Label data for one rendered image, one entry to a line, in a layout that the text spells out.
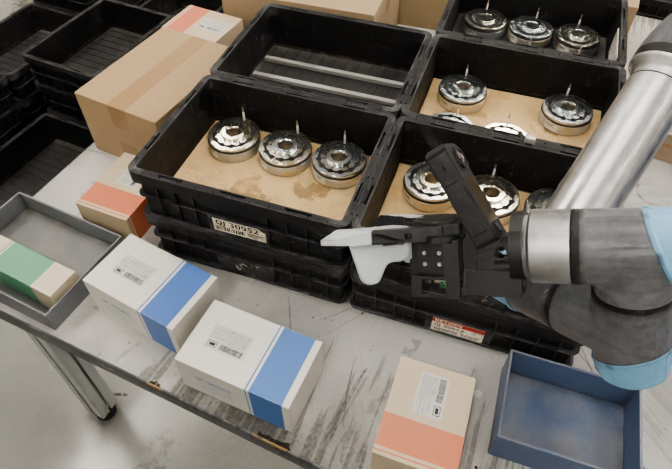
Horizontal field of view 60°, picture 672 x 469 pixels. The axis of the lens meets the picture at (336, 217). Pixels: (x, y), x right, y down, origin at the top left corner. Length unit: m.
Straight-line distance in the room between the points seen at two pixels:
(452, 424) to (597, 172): 0.42
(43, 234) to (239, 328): 0.52
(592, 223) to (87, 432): 1.54
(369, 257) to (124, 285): 0.56
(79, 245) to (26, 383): 0.81
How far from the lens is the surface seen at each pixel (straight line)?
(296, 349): 0.93
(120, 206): 1.21
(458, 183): 0.60
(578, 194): 0.73
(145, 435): 1.80
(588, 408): 1.06
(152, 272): 1.06
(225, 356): 0.94
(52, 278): 1.15
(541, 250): 0.58
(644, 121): 0.78
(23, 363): 2.04
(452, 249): 0.60
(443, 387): 0.93
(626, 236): 0.58
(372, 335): 1.05
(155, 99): 1.30
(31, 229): 1.34
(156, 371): 1.06
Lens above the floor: 1.61
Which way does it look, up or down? 49 degrees down
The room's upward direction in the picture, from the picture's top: straight up
